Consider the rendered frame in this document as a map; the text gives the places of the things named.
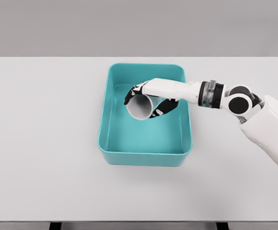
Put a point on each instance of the white paper cup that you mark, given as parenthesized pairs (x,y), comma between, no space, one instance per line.
(141,106)

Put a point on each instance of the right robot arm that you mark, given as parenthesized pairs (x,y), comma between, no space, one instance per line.
(256,112)

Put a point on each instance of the teal plastic basket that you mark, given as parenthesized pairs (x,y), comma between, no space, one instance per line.
(145,134)

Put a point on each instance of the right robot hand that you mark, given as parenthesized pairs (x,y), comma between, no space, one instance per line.
(163,87)

